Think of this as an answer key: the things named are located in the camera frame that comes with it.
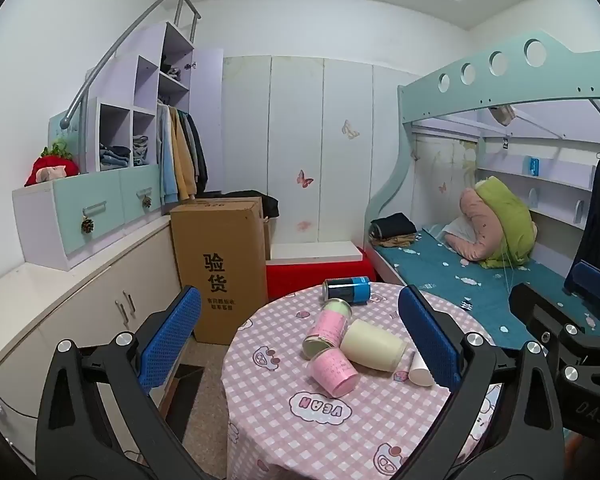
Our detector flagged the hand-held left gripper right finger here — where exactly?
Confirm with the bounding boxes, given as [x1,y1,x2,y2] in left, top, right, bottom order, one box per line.
[395,285,567,480]

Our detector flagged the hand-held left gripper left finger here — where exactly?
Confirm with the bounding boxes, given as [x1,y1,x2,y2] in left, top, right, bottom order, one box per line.
[35,285,216,480]

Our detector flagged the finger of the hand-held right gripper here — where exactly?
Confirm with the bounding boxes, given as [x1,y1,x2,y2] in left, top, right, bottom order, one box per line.
[508,282,588,361]
[564,259,600,323]

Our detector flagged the cream cup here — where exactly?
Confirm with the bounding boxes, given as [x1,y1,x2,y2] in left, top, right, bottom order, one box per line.
[340,319,407,372]

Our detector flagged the pink cup green rim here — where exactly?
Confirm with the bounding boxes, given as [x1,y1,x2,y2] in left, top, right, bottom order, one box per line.
[301,298,353,360]

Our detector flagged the white paper cup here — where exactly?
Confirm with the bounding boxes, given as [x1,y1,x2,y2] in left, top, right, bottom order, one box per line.
[407,350,437,387]

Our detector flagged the teal printed bed sheet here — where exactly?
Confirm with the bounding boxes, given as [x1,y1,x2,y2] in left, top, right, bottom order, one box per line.
[380,227,581,351]

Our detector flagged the tall cardboard box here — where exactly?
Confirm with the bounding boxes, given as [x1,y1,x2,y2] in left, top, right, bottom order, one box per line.
[170,199,267,346]

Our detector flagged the blue can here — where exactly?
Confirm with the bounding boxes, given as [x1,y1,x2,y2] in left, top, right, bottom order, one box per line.
[322,276,371,306]

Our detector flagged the green blanket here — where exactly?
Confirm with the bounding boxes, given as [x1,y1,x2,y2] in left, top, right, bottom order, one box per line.
[475,176,538,269]

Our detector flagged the pink pillow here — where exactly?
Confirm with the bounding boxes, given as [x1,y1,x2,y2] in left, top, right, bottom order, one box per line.
[459,187,506,261]

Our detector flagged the low white cabinet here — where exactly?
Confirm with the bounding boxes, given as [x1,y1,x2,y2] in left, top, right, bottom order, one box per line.
[0,205,181,461]

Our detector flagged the white pillow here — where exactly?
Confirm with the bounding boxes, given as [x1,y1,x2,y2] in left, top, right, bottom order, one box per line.
[442,217,473,251]

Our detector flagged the folded dark clothes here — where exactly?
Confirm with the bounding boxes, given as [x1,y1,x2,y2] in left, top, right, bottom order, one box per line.
[370,213,418,248]

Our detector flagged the red storage box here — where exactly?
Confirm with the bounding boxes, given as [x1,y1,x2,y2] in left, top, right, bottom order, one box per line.
[266,254,377,303]

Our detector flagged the round table pink checked cloth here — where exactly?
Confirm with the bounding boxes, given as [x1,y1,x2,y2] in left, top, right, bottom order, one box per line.
[221,280,503,480]

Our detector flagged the white board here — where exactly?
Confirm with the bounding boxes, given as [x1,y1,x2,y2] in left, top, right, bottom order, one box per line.
[270,241,363,262]

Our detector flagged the black bag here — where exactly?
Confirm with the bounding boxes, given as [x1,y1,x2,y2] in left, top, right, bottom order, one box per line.
[207,190,280,220]

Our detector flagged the light blue hanging shirt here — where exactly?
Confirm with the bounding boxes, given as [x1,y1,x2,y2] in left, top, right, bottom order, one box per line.
[157,105,178,206]

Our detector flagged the yellow hanging shirt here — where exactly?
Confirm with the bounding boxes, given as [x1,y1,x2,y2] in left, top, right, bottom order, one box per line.
[170,110,197,200]

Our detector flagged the dark hanging jacket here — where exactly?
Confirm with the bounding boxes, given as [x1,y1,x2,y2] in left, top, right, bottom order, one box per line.
[185,112,208,193]

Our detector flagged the folded jeans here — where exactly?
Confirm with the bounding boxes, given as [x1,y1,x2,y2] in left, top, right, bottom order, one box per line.
[100,144,131,170]

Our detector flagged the folded grey clothes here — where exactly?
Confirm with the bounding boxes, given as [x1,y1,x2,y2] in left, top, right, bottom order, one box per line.
[132,134,156,166]

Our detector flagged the red strawberry plush toy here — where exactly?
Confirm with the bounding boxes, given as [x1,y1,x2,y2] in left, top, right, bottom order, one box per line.
[25,142,81,187]

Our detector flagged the teal bunk bed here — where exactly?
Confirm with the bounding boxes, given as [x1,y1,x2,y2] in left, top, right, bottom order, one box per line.
[365,27,600,351]

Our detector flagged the white wardrobe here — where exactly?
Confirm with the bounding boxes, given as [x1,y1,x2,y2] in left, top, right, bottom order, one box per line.
[222,55,416,246]

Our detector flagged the purple stair cabinet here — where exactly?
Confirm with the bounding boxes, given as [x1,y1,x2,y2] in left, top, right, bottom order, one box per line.
[12,21,224,271]

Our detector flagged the grey metal handrail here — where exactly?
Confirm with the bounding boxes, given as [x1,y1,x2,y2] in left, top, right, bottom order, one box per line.
[60,0,202,131]

